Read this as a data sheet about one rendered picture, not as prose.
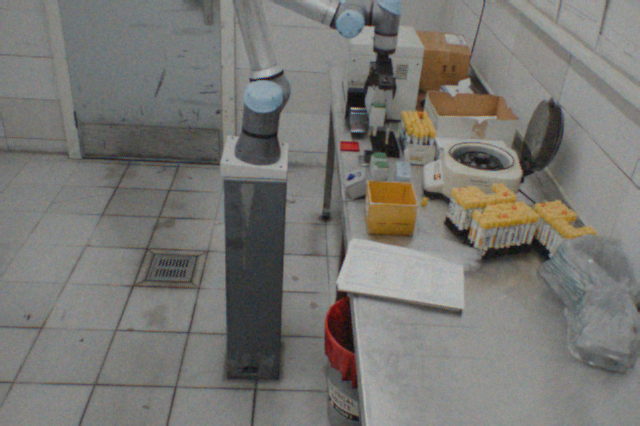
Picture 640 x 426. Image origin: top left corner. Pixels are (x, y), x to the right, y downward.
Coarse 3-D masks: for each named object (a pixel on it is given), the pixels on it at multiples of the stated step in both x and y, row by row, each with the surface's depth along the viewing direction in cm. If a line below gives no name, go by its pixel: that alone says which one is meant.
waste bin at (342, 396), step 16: (336, 304) 216; (336, 320) 214; (336, 336) 218; (352, 336) 222; (336, 352) 201; (352, 352) 196; (336, 368) 204; (352, 368) 198; (336, 384) 210; (352, 384) 198; (336, 400) 214; (352, 400) 207; (336, 416) 218; (352, 416) 212
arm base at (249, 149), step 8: (240, 136) 200; (248, 136) 196; (256, 136) 195; (264, 136) 196; (272, 136) 197; (240, 144) 200; (248, 144) 197; (256, 144) 196; (264, 144) 197; (272, 144) 198; (240, 152) 199; (248, 152) 197; (256, 152) 197; (264, 152) 197; (272, 152) 199; (280, 152) 204; (240, 160) 200; (248, 160) 198; (256, 160) 198; (264, 160) 198; (272, 160) 200
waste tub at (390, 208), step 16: (368, 192) 175; (384, 192) 183; (400, 192) 183; (368, 208) 175; (384, 208) 171; (400, 208) 171; (416, 208) 171; (368, 224) 174; (384, 224) 174; (400, 224) 174
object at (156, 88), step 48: (48, 0) 341; (96, 0) 342; (144, 0) 342; (192, 0) 340; (96, 48) 355; (144, 48) 356; (192, 48) 356; (96, 96) 370; (144, 96) 371; (192, 96) 371; (96, 144) 386; (144, 144) 386; (192, 144) 387
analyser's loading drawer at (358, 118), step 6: (348, 108) 244; (354, 108) 236; (360, 108) 245; (354, 114) 232; (360, 114) 233; (366, 114) 233; (354, 120) 234; (360, 120) 234; (366, 120) 235; (354, 126) 229; (360, 126) 229; (366, 126) 229
